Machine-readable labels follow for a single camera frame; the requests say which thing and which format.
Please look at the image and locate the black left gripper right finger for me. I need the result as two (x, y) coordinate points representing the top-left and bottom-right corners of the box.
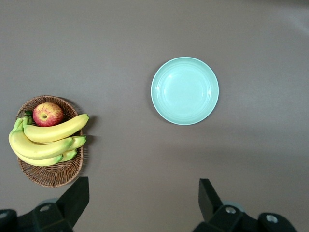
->
(193, 178), (298, 232)

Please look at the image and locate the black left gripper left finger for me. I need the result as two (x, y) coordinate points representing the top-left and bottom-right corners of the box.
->
(0, 176), (90, 232)

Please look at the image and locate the pale green round plate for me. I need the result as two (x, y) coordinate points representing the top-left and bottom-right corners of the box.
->
(151, 57), (220, 126)

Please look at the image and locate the brown wicker basket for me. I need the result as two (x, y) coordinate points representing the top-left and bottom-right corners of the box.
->
(15, 95), (84, 188)

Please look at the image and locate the yellow banana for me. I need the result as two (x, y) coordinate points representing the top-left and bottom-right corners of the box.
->
(8, 118), (74, 160)
(15, 149), (64, 167)
(43, 135), (87, 152)
(23, 113), (90, 143)
(59, 149), (78, 163)

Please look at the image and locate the red yellow apple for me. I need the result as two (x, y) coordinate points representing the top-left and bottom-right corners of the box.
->
(32, 102), (64, 128)

